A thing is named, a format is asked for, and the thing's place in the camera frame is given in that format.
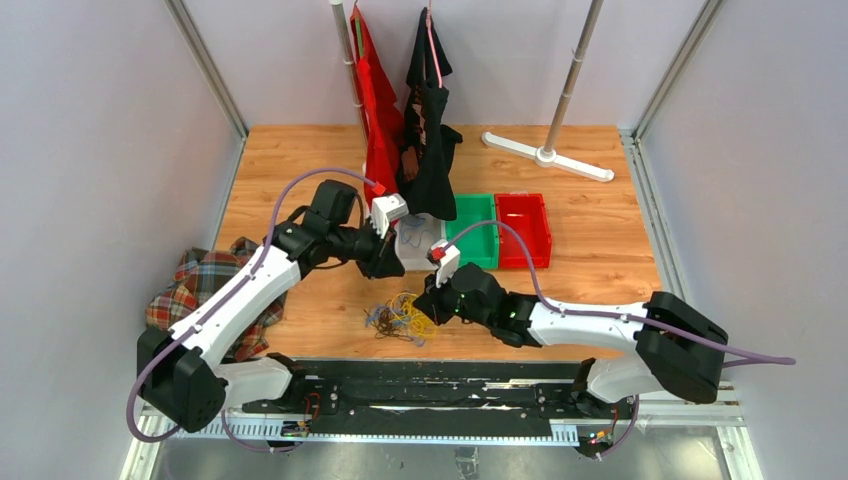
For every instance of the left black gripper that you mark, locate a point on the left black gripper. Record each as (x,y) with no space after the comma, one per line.
(384,261)

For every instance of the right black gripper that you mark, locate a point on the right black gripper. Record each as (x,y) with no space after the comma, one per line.
(430,301)

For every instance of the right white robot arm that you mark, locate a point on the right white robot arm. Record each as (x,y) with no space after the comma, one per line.
(665,343)

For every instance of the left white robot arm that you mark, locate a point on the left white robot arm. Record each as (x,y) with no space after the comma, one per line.
(182,371)

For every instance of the white plastic bin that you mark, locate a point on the white plastic bin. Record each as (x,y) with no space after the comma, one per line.
(416,234)

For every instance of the black hanging garment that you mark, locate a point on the black hanging garment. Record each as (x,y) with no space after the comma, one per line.
(428,145)

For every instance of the red plastic bin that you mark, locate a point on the red plastic bin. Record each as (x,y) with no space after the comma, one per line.
(526,214)

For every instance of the red hanging shirt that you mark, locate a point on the red hanging shirt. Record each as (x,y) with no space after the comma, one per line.
(384,120)

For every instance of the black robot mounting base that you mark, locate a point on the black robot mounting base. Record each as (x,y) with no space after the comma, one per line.
(439,399)

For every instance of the white rack base foot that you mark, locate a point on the white rack base foot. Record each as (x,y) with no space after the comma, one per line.
(546,159)

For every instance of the plaid flannel shirt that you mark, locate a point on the plaid flannel shirt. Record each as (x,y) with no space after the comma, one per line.
(199,275)

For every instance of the green clothes hanger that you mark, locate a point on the green clothes hanger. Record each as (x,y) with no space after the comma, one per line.
(356,30)

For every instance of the pink clothes hanger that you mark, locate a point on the pink clothes hanger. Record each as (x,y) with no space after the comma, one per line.
(432,45)

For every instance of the left metal rack pole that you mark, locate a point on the left metal rack pole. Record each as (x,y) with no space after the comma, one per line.
(342,28)

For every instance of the metal rack pole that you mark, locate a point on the metal rack pole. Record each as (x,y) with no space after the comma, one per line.
(576,63)
(342,28)

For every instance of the right metal rack pole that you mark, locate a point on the right metal rack pole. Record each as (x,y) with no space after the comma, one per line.
(576,63)

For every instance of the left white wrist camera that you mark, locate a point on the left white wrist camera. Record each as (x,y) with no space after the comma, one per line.
(385,210)

